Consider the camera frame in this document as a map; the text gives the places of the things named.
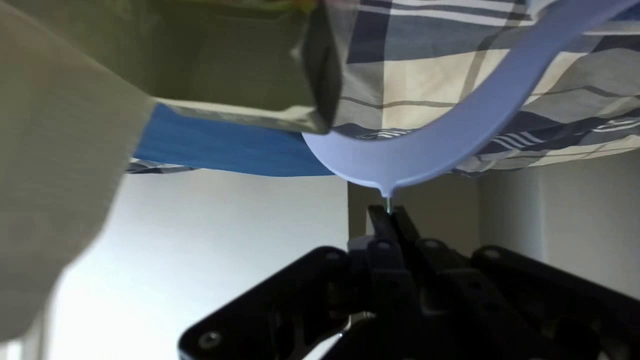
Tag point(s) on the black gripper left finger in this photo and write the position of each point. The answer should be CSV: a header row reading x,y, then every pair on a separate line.
x,y
286,306

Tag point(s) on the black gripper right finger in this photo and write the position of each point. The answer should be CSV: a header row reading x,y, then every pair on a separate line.
x,y
507,306

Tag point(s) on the blue fleece towel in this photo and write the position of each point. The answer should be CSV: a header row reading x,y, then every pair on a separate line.
x,y
432,153

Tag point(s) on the long blue padded board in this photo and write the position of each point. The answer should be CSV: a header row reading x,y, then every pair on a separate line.
x,y
220,146

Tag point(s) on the plaid duvet cover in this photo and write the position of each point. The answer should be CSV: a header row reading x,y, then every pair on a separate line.
x,y
413,67

